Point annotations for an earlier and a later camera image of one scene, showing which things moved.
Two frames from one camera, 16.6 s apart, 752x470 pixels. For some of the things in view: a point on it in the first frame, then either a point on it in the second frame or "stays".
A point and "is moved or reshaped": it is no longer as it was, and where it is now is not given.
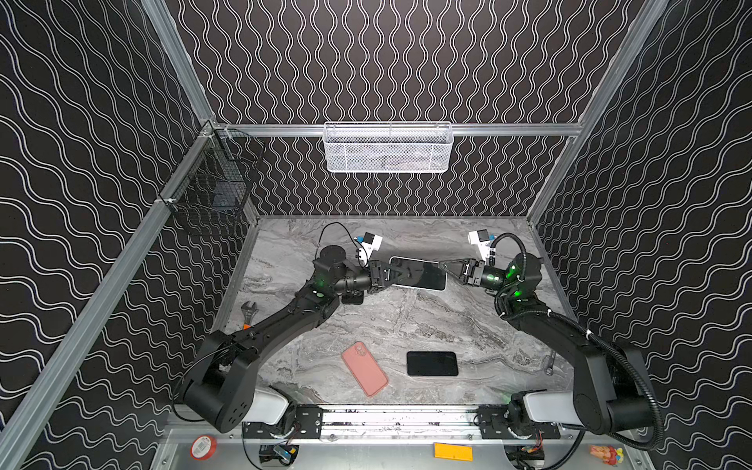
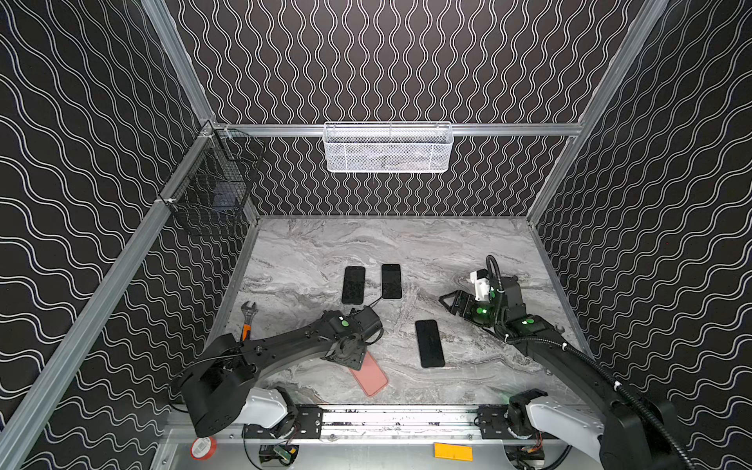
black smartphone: x=432 y=363 -> x=429 y=344
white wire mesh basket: x=388 y=147 stays
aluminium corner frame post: x=167 y=29 stays
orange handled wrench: x=249 y=311 stays
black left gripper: x=376 y=275 -> x=353 y=355
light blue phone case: x=417 y=273 is moved or reshaped
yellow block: x=454 y=452 stays
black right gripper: x=471 y=272 -> x=467 y=303
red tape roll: x=203 y=447 stays
